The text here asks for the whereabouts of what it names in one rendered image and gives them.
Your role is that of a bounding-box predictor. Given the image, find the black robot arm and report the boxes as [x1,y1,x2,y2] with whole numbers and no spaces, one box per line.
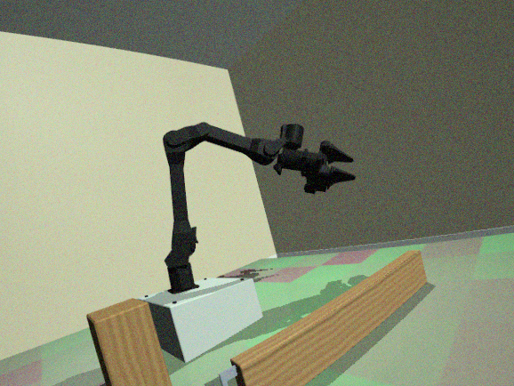
[163,122,304,294]

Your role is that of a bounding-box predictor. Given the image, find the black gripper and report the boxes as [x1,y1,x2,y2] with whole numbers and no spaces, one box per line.
[298,141,356,192]

